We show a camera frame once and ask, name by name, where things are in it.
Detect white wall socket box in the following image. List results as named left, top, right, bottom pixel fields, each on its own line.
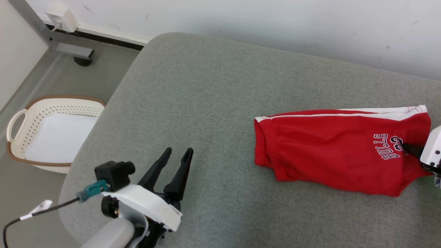
left=46, top=5, right=79, bottom=33

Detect black cable with teal connector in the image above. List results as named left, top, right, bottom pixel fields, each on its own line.
left=3, top=179, right=111, bottom=248

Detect red shorts with white stripes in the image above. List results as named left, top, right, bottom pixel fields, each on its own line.
left=254, top=105, right=433, bottom=197

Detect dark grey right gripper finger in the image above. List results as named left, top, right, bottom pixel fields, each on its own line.
left=401, top=143, right=425, bottom=159

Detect white laundry basket brown rim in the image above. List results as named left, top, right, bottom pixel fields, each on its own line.
left=6, top=95, right=107, bottom=174

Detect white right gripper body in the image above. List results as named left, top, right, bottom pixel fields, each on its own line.
left=420, top=126, right=441, bottom=173

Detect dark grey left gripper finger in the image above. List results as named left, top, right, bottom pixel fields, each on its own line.
left=138, top=147, right=172, bottom=193
left=164, top=148, right=194, bottom=202

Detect black baseboard strip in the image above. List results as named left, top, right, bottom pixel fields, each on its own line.
left=52, top=24, right=145, bottom=51

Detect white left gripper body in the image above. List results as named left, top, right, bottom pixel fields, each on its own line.
left=101, top=184, right=183, bottom=248

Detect black caster wheel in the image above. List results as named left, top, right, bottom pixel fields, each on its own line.
left=73, top=56, right=93, bottom=67

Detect grey metal frame leg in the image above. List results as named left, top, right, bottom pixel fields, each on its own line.
left=10, top=0, right=94, bottom=60

